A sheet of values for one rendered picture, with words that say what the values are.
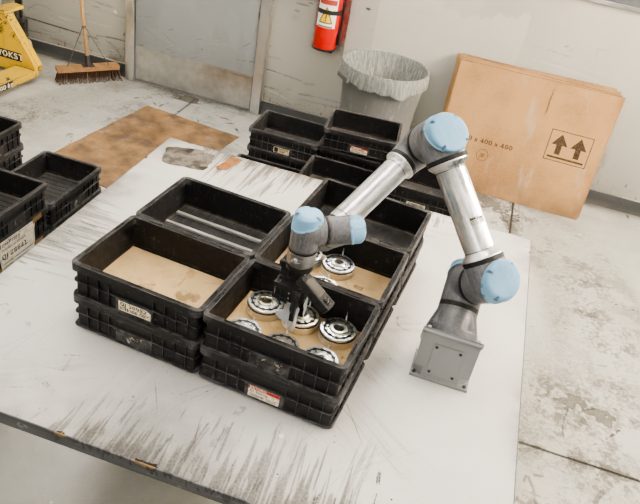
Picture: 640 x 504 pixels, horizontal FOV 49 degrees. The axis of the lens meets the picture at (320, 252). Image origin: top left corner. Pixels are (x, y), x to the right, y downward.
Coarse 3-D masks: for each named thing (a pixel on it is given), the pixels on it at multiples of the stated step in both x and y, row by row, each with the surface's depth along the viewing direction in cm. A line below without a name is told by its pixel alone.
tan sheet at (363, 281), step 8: (280, 256) 222; (320, 264) 222; (312, 272) 218; (320, 272) 219; (360, 272) 222; (368, 272) 223; (352, 280) 218; (360, 280) 218; (368, 280) 219; (376, 280) 220; (384, 280) 220; (352, 288) 214; (360, 288) 215; (368, 288) 216; (376, 288) 216; (384, 288) 217; (376, 296) 213
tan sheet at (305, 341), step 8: (248, 296) 203; (240, 304) 199; (232, 312) 196; (240, 312) 196; (256, 320) 195; (280, 320) 196; (320, 320) 199; (264, 328) 192; (272, 328) 193; (280, 328) 194; (296, 336) 192; (304, 336) 192; (312, 336) 193; (304, 344) 190; (312, 344) 190; (320, 344) 191; (336, 352) 189; (344, 352) 190; (344, 360) 187
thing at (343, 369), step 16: (240, 272) 195; (224, 288) 188; (336, 288) 196; (368, 304) 193; (208, 320) 178; (224, 320) 178; (368, 320) 186; (240, 336) 177; (256, 336) 175; (288, 352) 173; (304, 352) 172; (352, 352) 177; (336, 368) 170
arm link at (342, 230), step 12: (324, 216) 178; (336, 216) 179; (348, 216) 180; (360, 216) 181; (336, 228) 176; (348, 228) 177; (360, 228) 178; (336, 240) 177; (348, 240) 178; (360, 240) 180
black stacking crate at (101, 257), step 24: (120, 240) 206; (144, 240) 213; (168, 240) 209; (192, 240) 206; (96, 264) 198; (192, 264) 210; (216, 264) 207; (96, 288) 189; (120, 312) 189; (168, 312) 184; (192, 336) 185
